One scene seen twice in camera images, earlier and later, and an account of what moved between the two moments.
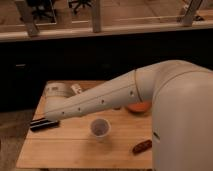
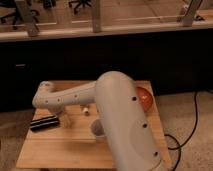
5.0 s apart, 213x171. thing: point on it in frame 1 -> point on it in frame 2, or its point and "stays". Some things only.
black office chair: [79, 3] stays
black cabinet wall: [26, 67] stays
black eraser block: [43, 123] stays
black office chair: [42, 9] -> [12, 4]
